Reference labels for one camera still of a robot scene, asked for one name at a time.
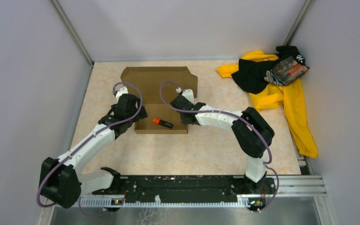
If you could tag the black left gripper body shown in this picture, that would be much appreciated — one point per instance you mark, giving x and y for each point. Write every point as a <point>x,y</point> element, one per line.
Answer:
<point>142,114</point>

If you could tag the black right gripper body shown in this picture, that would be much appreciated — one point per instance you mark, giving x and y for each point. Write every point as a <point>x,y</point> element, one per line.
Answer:
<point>183,120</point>

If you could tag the brown cardboard box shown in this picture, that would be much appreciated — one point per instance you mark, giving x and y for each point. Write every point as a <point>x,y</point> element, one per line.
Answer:
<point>155,83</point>

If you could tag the orange black highlighter marker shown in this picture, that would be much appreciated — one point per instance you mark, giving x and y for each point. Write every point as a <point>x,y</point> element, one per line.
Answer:
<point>162,123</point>

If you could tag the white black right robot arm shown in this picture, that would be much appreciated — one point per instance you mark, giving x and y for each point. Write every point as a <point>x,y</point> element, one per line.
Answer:
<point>253,133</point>

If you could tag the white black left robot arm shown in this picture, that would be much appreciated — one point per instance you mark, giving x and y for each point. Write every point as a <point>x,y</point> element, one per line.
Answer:
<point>61,179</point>

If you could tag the black printed garment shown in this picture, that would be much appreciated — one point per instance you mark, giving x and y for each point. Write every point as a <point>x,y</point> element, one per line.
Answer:
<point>253,77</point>

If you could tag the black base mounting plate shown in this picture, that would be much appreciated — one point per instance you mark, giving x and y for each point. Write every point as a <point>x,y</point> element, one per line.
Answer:
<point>185,188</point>

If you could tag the aluminium frame rail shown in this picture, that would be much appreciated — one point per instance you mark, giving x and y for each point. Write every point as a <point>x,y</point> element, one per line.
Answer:
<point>286,186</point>

